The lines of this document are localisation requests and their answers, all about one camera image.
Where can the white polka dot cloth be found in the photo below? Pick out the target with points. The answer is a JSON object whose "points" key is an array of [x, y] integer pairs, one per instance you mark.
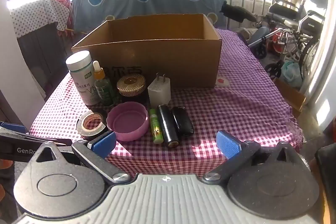
{"points": [[34, 14]]}

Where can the black object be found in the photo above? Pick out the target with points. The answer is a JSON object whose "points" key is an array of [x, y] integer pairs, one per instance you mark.
{"points": [[326, 174]]}

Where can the pink plastic lid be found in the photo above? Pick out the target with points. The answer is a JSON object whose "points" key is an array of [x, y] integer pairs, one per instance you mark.
{"points": [[126, 121]]}

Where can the dark grey cabinet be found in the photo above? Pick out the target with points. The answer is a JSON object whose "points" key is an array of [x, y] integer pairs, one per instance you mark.
{"points": [[39, 56]]}

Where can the white charger plug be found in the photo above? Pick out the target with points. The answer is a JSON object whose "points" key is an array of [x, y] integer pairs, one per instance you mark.
{"points": [[158, 92]]}

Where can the grey stroller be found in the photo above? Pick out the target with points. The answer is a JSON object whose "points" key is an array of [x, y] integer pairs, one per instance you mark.
{"points": [[258, 36]]}

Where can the open cardboard box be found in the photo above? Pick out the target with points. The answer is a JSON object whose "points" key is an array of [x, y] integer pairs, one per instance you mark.
{"points": [[170, 61]]}

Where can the green dropper bottle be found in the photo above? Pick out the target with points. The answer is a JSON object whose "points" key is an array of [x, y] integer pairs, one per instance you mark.
{"points": [[103, 90]]}

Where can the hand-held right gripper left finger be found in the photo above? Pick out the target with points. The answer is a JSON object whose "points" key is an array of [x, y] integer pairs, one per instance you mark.
{"points": [[103, 140]]}

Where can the green plastic bag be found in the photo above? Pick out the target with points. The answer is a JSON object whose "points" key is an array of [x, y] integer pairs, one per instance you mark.
{"points": [[291, 73]]}

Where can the black cylindrical tube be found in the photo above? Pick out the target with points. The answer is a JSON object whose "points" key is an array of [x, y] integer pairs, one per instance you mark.
{"points": [[168, 127]]}

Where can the white supplement bottle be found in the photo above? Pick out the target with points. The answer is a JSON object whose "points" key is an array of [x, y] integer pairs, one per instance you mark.
{"points": [[81, 77]]}

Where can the black oval case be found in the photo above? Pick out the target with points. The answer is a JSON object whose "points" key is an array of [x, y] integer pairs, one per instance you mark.
{"points": [[183, 121]]}

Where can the roll of tape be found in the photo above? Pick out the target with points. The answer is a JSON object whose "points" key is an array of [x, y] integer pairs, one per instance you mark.
{"points": [[82, 127]]}

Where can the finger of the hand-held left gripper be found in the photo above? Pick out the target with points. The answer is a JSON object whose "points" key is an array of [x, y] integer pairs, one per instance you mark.
{"points": [[11, 127]]}

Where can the green lip balm tube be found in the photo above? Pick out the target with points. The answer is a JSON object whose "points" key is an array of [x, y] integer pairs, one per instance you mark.
{"points": [[156, 127]]}

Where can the small cardboard box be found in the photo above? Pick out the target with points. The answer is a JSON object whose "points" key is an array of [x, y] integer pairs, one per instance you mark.
{"points": [[291, 96]]}

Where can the purple checkered tablecloth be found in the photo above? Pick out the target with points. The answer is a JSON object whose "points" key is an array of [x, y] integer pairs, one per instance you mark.
{"points": [[236, 108]]}

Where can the black wheelchair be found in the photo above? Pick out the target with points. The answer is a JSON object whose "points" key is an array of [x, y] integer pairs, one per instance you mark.
{"points": [[286, 12]]}

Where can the dark jar with gold lid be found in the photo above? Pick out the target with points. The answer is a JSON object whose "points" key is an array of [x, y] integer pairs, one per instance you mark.
{"points": [[131, 83]]}

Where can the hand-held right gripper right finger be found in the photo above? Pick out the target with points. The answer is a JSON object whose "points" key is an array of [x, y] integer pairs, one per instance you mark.
{"points": [[227, 144]]}

